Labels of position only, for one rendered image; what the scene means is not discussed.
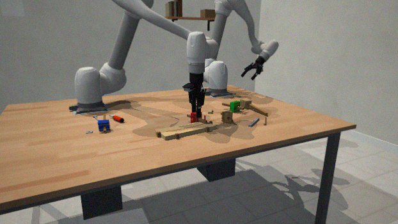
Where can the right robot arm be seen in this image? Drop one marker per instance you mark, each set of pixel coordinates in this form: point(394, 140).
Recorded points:
point(91, 84)

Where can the red screwdriver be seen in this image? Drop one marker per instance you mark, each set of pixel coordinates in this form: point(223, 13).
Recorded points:
point(117, 118)

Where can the wooden mallet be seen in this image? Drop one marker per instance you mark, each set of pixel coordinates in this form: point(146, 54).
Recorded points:
point(245, 102)

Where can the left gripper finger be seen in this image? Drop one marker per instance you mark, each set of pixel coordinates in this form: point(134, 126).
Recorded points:
point(258, 71)
point(247, 69)

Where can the grey metal bar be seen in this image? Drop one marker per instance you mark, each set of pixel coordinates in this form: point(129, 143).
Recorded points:
point(253, 122)

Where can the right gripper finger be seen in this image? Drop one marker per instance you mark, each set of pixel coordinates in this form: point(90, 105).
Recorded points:
point(192, 100)
point(200, 96)

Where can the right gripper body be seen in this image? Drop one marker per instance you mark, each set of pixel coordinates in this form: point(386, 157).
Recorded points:
point(197, 79)

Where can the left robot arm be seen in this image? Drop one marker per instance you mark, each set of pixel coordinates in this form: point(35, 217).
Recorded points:
point(216, 73)

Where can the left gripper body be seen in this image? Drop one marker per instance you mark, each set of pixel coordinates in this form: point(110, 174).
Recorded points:
point(259, 61)

